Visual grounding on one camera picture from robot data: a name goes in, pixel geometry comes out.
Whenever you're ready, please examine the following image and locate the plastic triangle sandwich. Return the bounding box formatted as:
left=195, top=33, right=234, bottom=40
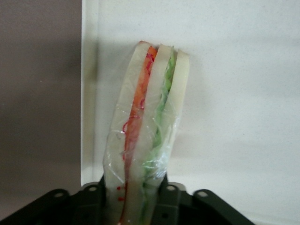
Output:
left=102, top=40, right=190, bottom=225

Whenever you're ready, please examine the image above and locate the cream plastic tray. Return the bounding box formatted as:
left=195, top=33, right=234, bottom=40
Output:
left=79, top=0, right=300, bottom=225

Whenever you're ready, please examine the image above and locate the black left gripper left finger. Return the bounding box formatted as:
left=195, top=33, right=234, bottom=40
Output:
left=76, top=175, right=113, bottom=225

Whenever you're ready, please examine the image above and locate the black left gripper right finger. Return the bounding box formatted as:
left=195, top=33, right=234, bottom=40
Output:
left=150, top=175, right=188, bottom=225

